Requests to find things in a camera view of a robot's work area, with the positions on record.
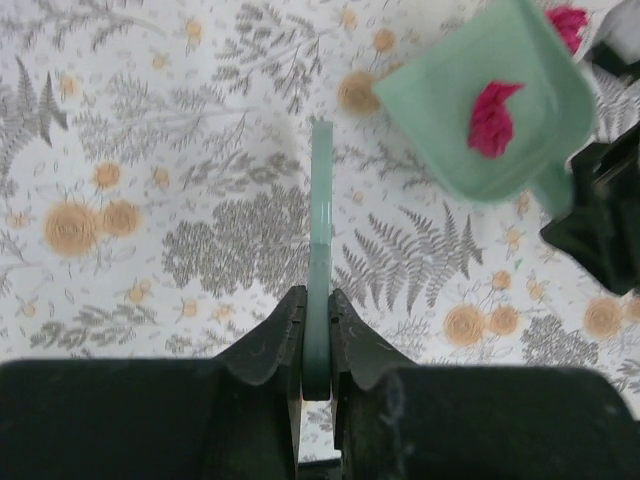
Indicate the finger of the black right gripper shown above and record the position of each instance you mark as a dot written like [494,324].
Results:
[601,229]

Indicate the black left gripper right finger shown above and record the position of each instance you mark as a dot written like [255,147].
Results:
[396,419]

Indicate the green dustpan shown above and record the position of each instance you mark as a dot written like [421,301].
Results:
[430,100]

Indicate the green hand brush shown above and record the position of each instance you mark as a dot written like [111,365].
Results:
[316,363]

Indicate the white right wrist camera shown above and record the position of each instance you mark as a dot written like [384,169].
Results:
[616,45]

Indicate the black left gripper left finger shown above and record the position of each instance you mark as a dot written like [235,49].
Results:
[233,416]

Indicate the pink paper scrap right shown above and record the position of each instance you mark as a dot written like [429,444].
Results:
[569,23]

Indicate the floral table cloth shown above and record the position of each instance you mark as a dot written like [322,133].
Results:
[155,194]

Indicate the pink paper scrap by bin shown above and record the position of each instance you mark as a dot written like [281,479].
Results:
[491,126]

